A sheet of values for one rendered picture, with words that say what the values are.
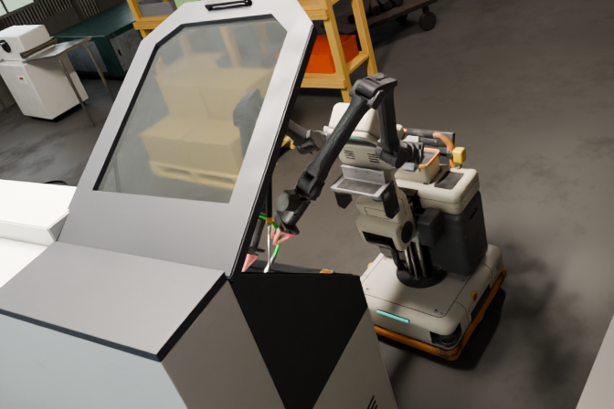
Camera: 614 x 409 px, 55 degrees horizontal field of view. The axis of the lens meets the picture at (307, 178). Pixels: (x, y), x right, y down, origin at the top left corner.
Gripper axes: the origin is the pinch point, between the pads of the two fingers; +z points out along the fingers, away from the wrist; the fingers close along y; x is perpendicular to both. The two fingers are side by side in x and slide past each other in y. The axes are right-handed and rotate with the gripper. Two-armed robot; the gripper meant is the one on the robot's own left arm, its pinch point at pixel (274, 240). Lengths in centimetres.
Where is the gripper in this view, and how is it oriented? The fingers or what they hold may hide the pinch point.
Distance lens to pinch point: 210.0
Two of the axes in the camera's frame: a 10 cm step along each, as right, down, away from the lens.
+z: -5.4, 7.7, 3.4
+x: 7.5, 2.6, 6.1
